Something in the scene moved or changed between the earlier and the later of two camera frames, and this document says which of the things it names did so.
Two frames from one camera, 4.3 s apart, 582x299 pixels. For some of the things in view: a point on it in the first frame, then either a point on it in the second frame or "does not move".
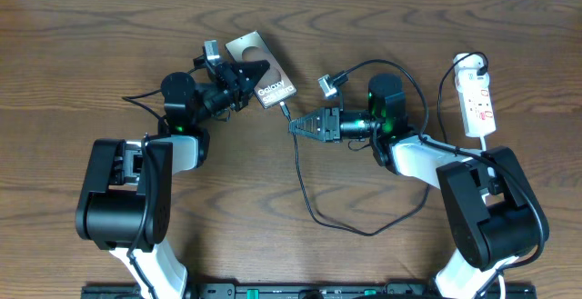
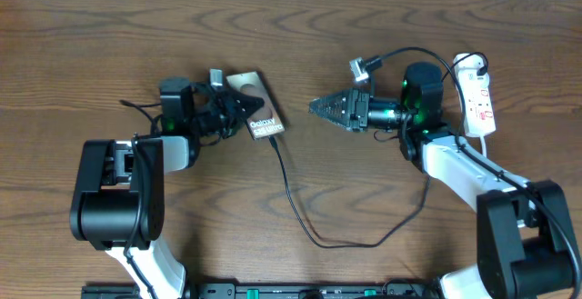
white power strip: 475,103 does not move
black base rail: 293,291 does not move
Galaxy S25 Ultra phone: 274,85 → 265,122
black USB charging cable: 484,68 → 416,204
